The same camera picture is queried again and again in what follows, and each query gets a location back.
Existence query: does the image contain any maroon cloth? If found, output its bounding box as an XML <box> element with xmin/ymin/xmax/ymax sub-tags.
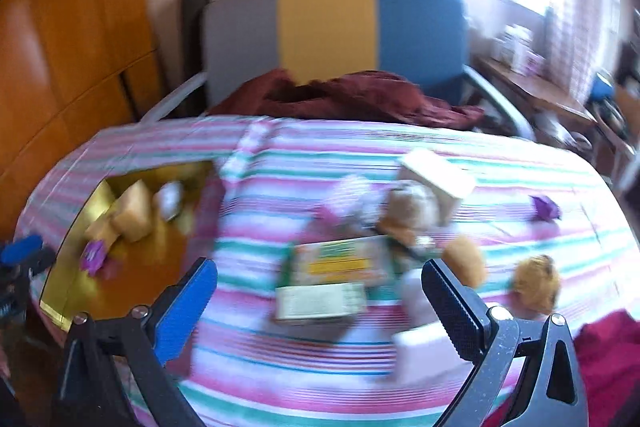
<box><xmin>207</xmin><ymin>68</ymin><xmax>486</xmax><ymax>131</ymax></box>

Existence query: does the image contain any brown wrapped bun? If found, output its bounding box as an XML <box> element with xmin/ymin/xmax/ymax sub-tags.
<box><xmin>377</xmin><ymin>184</ymin><xmax>443</xmax><ymax>248</ymax></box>

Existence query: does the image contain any purple white snack packet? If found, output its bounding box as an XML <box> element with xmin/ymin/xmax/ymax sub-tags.
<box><xmin>320</xmin><ymin>174</ymin><xmax>383</xmax><ymax>228</ymax></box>

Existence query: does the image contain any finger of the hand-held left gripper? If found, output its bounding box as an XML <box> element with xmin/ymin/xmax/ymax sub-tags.
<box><xmin>0</xmin><ymin>234</ymin><xmax>56</xmax><ymax>280</ymax></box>

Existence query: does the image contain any grey yellow blue chair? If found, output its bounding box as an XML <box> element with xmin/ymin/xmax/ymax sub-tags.
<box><xmin>142</xmin><ymin>0</ymin><xmax>536</xmax><ymax>140</ymax></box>

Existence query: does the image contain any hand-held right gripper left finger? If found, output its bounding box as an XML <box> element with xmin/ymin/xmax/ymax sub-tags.
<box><xmin>52</xmin><ymin>257</ymin><xmax>219</xmax><ymax>427</ymax></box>

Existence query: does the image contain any cream cardboard box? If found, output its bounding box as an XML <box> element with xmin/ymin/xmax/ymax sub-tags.
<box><xmin>397</xmin><ymin>148</ymin><xmax>476</xmax><ymax>218</ymax></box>

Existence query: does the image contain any cluttered side table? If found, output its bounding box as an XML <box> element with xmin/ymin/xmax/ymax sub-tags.
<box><xmin>585</xmin><ymin>42</ymin><xmax>640</xmax><ymax>192</ymax></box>

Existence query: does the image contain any small yellow bread piece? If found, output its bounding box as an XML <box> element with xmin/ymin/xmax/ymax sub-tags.
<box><xmin>84</xmin><ymin>212</ymin><xmax>123</xmax><ymax>244</ymax></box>

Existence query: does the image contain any white wrapped snack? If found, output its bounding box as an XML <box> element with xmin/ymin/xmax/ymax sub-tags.
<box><xmin>152</xmin><ymin>181</ymin><xmax>185</xmax><ymax>222</ymax></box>

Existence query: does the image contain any large yellow bread piece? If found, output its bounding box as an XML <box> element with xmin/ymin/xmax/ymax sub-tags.
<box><xmin>112</xmin><ymin>181</ymin><xmax>156</xmax><ymax>242</ymax></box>

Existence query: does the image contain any purple tissue box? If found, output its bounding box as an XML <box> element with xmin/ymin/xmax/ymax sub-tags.
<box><xmin>520</xmin><ymin>49</ymin><xmax>548</xmax><ymax>76</ymax></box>

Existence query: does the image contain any blue bag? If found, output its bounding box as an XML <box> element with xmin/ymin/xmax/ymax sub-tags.
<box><xmin>590</xmin><ymin>74</ymin><xmax>618</xmax><ymax>105</ymax></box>

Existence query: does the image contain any pink green striped tablecloth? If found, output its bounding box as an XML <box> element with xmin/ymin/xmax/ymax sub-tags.
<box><xmin>15</xmin><ymin>114</ymin><xmax>640</xmax><ymax>427</ymax></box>

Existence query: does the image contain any orange wooden wardrobe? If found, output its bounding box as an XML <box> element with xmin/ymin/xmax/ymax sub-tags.
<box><xmin>0</xmin><ymin>0</ymin><xmax>168</xmax><ymax>228</ymax></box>

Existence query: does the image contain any green printed box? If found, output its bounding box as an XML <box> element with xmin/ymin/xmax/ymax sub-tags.
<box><xmin>274</xmin><ymin>234</ymin><xmax>401</xmax><ymax>325</ymax></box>

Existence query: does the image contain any dark wooden post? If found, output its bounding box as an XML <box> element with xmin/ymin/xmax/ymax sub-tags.
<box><xmin>181</xmin><ymin>0</ymin><xmax>213</xmax><ymax>118</ymax></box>

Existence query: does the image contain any white bag on desk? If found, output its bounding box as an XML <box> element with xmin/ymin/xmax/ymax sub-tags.
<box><xmin>492</xmin><ymin>24</ymin><xmax>531</xmax><ymax>65</ymax></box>

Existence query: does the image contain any round brown bun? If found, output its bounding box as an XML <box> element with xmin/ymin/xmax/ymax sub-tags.
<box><xmin>510</xmin><ymin>255</ymin><xmax>562</xmax><ymax>313</ymax></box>

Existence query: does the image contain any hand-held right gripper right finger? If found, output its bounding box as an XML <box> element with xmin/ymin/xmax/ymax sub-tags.
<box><xmin>421</xmin><ymin>258</ymin><xmax>588</xmax><ymax>427</ymax></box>

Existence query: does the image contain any golden box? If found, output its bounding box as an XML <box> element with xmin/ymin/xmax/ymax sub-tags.
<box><xmin>39</xmin><ymin>159</ymin><xmax>226</xmax><ymax>333</ymax></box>

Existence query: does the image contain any wooden desk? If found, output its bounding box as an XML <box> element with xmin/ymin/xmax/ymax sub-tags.
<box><xmin>472</xmin><ymin>54</ymin><xmax>601</xmax><ymax>142</ymax></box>

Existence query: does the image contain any red cloth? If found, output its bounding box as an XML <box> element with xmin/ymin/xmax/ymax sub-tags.
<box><xmin>485</xmin><ymin>309</ymin><xmax>640</xmax><ymax>427</ymax></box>

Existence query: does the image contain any long yellow bread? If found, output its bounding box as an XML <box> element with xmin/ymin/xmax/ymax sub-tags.
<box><xmin>445</xmin><ymin>237</ymin><xmax>488</xmax><ymax>288</ymax></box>

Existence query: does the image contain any white plastic bag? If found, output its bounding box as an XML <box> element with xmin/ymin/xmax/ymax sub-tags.
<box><xmin>391</xmin><ymin>268</ymin><xmax>473</xmax><ymax>383</ymax></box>

